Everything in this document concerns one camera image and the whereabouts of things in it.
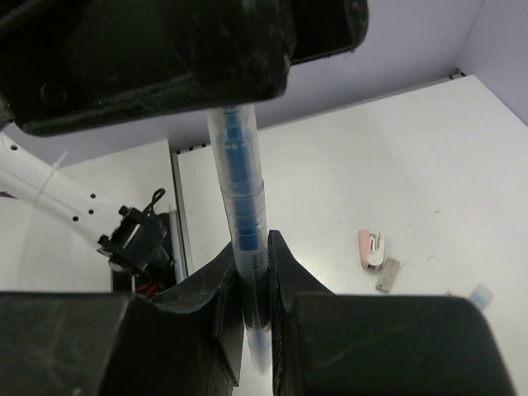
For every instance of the grey rectangular eraser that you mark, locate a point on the grey rectangular eraser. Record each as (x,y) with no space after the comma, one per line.
(388,275)

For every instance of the pink and white stapler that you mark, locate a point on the pink and white stapler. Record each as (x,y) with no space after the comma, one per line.
(371,249)

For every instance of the blue pen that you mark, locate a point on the blue pen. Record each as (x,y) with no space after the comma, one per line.
(234,141)

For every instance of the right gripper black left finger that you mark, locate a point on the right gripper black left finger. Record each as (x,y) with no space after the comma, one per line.
(186,341)

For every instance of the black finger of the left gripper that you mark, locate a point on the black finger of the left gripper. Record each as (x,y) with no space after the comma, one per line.
(328,27)

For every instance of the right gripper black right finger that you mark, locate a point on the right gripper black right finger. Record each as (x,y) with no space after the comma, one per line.
(329,344)

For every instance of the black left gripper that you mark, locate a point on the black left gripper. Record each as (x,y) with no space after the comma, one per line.
(68,66)

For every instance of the blue highlighter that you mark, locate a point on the blue highlighter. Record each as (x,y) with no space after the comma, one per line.
(481,297)

